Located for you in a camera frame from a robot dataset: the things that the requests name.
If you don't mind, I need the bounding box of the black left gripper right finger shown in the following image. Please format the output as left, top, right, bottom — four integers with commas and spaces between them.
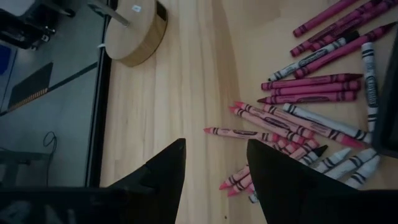
247, 139, 358, 224

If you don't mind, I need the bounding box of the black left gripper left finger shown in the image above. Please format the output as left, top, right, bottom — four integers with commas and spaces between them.
108, 138, 187, 224

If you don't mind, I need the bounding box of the white crayon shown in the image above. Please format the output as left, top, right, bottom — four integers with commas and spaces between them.
360, 42, 379, 134
282, 103, 373, 144
325, 148, 379, 180
344, 154, 381, 190
313, 147, 352, 174
248, 183, 259, 205

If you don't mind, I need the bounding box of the grey black-tipped crayon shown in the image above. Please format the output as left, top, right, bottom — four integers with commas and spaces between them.
297, 144, 329, 166
268, 30, 361, 82

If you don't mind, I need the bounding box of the light pink crayon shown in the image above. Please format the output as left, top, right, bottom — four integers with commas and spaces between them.
218, 138, 301, 191
234, 101, 315, 140
226, 139, 320, 197
262, 104, 367, 150
203, 126, 280, 143
229, 106, 307, 146

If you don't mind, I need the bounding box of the magenta crayon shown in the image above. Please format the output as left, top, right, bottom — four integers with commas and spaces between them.
292, 0, 358, 38
289, 0, 385, 58
257, 91, 358, 105
261, 73, 364, 91
309, 0, 398, 52
270, 80, 361, 96
294, 21, 398, 79

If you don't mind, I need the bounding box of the black plastic basket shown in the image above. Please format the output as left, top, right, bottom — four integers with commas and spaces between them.
371, 26, 398, 158

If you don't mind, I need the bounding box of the white shade wooden table lamp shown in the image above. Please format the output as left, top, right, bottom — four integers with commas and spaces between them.
88, 0, 169, 68

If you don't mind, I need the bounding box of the black yellow-striped floor mat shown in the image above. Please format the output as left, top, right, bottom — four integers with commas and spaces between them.
6, 61, 54, 113

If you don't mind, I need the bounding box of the blue floor object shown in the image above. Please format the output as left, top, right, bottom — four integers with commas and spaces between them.
0, 44, 12, 76

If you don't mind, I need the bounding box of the black floor equipment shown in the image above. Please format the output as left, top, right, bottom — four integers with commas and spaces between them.
0, 0, 77, 51

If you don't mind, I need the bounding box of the black aluminium table frame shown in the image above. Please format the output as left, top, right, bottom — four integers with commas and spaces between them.
84, 0, 113, 188

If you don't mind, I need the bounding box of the thin black floor cable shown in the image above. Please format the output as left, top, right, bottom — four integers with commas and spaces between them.
42, 131, 58, 187

